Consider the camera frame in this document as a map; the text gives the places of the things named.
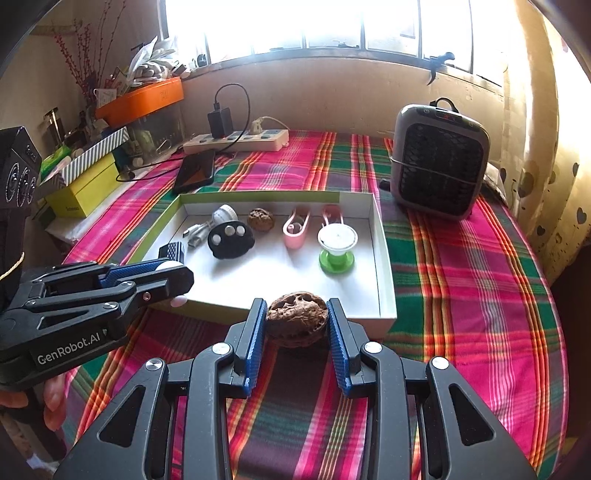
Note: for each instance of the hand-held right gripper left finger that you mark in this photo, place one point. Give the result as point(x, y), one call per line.
point(256, 346)

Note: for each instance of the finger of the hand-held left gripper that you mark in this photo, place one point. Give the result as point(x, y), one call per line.
point(166, 284)
point(124, 273)

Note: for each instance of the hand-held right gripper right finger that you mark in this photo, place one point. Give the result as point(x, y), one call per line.
point(337, 346)

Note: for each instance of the black textured handheld device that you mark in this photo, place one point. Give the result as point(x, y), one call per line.
point(173, 251)

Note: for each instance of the brown walnut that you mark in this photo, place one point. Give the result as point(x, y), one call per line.
point(298, 323)
point(261, 219)

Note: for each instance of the round black gadget with buttons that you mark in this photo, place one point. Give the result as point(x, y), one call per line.
point(228, 244)

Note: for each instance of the green and white cardboard box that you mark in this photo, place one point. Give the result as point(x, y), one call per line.
point(277, 272)

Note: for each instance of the small clear jar white lid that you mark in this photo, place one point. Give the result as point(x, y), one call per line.
point(224, 213)

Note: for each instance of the green and white spool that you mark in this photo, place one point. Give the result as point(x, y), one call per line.
point(337, 237)

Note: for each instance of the pink plastic clip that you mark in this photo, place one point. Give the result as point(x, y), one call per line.
point(332, 212)
point(295, 240)

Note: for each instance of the person's left hand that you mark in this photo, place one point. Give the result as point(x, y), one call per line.
point(54, 397)

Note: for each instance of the yellow cardboard box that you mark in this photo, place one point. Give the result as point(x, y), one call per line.
point(87, 189)

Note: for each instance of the black phone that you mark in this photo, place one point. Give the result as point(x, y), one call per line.
point(196, 170)

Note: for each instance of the grey striped box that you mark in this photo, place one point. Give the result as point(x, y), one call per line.
point(92, 154)

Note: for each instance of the green packet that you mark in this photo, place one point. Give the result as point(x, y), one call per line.
point(53, 161)

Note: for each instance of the pink plaid blanket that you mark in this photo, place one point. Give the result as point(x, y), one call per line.
point(461, 277)

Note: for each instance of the clear glass tank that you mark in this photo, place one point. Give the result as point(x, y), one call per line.
point(157, 134)

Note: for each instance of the metal jar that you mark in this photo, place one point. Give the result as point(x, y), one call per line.
point(53, 127)

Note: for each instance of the small black block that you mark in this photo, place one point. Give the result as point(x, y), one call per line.
point(385, 183)

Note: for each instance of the white power strip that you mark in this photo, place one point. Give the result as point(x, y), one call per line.
point(258, 141)

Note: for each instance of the black charger adapter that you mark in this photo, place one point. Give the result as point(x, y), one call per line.
point(220, 122)

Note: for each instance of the orange plastic tray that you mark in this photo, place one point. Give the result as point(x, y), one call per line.
point(143, 101)

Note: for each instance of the grey portable heater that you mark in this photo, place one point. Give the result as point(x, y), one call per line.
point(438, 161)

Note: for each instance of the clear plastic bag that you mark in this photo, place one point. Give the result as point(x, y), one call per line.
point(152, 60)

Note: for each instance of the red berry branches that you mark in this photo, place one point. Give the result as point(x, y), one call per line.
point(83, 60)

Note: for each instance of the heart print curtain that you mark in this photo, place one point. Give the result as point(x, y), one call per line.
point(545, 184)

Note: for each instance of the black window latch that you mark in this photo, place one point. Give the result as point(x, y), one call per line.
point(438, 62)

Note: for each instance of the window with metal frame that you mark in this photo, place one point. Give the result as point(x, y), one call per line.
point(323, 23)

